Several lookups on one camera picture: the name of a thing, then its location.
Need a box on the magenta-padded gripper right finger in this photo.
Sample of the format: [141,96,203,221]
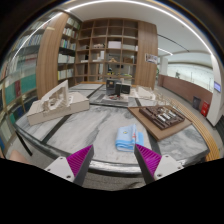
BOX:
[134,143,184,185]

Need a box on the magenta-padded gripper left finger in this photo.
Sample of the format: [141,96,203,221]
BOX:
[44,144,95,187]

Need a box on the light blue printed towel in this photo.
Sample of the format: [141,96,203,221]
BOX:
[115,124,145,153]

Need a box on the brown model on wooden base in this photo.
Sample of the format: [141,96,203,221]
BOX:
[127,99,194,142]

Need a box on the white architectural model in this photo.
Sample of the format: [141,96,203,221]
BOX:
[26,79,91,127]

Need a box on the dark grey bin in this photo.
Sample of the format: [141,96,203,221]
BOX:
[192,95,202,111]

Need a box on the small white building model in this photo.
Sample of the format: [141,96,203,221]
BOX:
[131,84,158,101]

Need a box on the black building model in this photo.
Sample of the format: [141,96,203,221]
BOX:
[101,78,132,105]

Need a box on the bookshelf with teal books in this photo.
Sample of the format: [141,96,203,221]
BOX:
[0,29,38,158]

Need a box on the wooden shelf unit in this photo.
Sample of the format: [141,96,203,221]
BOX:
[56,14,139,86]

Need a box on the wall screen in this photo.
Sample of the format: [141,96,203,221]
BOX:
[213,80,222,93]

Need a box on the wall poster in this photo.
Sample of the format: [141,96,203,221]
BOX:
[144,53,159,65]

